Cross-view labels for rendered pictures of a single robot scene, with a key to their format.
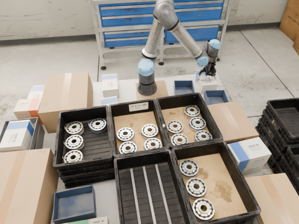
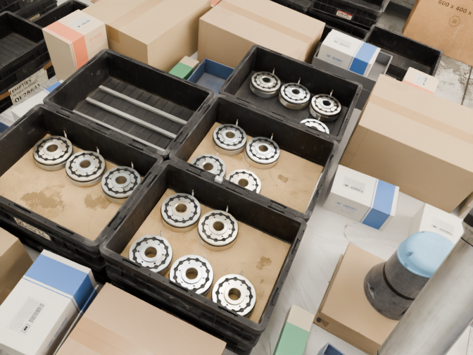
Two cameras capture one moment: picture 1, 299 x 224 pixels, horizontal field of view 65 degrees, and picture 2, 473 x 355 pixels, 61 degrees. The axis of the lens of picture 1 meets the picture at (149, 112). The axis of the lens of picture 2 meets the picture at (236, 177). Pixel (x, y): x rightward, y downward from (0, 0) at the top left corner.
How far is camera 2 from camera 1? 1.35 m
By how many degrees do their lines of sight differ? 68
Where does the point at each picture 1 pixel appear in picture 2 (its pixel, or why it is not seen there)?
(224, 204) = (30, 186)
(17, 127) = (361, 50)
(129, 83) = not seen: hidden behind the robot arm
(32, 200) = (227, 25)
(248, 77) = not seen: outside the picture
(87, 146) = (279, 109)
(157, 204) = (118, 122)
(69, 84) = (444, 132)
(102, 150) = not seen: hidden behind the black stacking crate
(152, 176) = (160, 142)
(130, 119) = (299, 184)
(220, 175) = (65, 222)
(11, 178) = (273, 23)
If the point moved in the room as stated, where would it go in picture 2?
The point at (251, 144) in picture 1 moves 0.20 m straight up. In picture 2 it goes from (39, 317) to (8, 277)
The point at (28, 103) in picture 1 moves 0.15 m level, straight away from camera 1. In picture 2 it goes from (421, 85) to (459, 89)
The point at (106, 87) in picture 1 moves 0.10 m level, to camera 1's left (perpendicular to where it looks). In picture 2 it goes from (435, 214) to (444, 194)
